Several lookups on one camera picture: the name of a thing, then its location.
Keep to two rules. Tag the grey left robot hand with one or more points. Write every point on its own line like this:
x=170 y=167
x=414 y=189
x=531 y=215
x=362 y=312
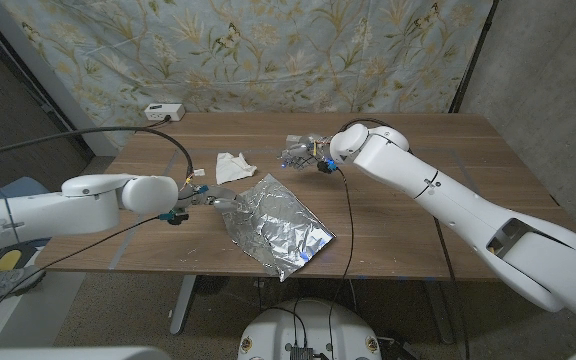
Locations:
x=223 y=198

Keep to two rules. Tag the crinkled aluminum foil sheet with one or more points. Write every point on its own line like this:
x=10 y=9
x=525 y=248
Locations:
x=273 y=225

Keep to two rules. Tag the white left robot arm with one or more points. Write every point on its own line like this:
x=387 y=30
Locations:
x=68 y=210

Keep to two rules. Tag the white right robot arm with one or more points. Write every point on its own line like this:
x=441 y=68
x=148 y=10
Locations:
x=468 y=210

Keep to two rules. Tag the crumpled white napkin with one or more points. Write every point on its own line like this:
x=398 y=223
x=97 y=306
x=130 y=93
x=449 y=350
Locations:
x=233 y=169

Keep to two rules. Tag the black round object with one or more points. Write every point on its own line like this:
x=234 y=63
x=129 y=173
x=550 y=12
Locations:
x=211 y=285

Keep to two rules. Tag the white power strip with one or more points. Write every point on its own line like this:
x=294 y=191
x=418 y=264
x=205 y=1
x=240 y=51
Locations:
x=164 y=112

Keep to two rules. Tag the grey metal table leg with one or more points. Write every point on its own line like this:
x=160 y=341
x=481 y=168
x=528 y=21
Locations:
x=438 y=312
x=182 y=305

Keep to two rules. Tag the floral printed backdrop cloth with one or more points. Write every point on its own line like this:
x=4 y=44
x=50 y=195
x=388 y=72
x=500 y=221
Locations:
x=268 y=60

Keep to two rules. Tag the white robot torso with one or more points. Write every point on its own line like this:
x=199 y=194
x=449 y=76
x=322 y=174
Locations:
x=318 y=325

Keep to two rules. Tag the small grey torso module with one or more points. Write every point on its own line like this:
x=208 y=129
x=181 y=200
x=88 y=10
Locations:
x=301 y=353

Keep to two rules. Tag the black yellow padded item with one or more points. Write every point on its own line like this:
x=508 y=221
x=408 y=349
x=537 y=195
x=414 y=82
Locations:
x=5 y=260

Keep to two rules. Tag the black backdrop stand pole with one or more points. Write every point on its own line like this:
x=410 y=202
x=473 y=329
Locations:
x=473 y=57

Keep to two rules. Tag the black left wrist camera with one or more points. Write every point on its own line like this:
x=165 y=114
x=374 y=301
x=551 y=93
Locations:
x=174 y=218

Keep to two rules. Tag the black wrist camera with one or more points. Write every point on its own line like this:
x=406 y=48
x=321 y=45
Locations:
x=174 y=218
x=327 y=167

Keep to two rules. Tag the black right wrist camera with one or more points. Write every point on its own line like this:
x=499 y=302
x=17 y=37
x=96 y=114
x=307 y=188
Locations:
x=327 y=167

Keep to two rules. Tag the grey door frame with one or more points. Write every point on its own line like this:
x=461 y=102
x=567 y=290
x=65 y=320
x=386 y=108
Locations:
x=43 y=70

